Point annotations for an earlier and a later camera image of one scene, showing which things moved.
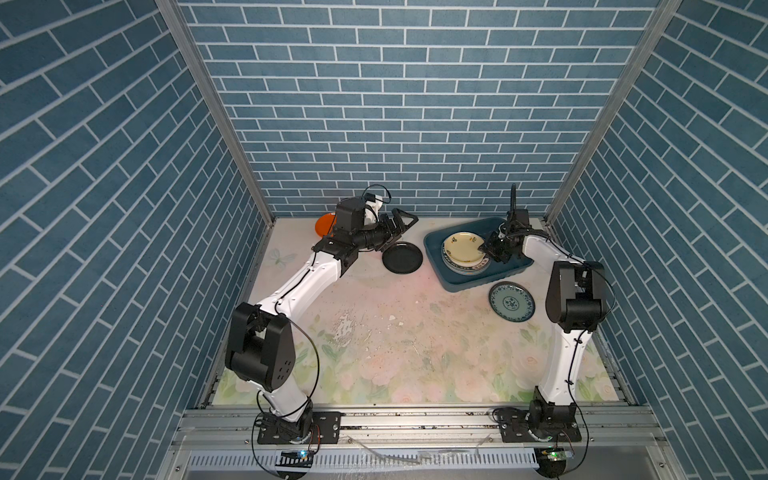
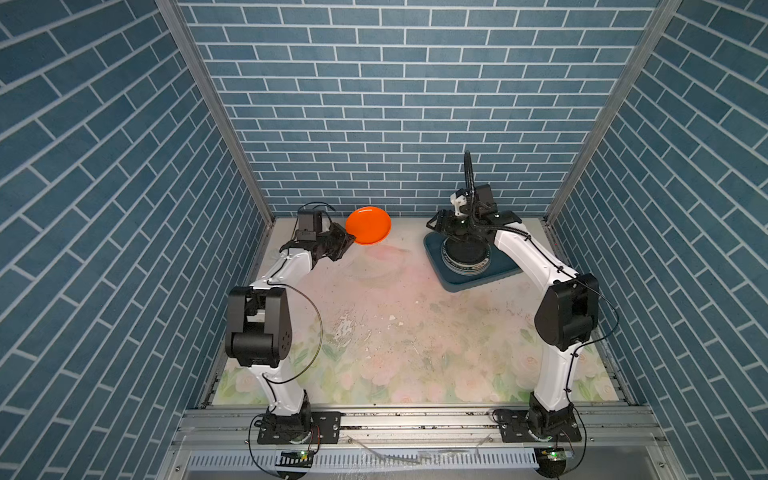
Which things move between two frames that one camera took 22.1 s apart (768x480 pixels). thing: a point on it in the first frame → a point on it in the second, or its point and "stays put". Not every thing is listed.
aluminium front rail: [613, 443] stays put
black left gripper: [388, 234] → [344, 238]
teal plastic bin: [450, 281] stays put
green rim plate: [467, 270] stays put
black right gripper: [487, 248] → [443, 223]
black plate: [403, 258] → [466, 251]
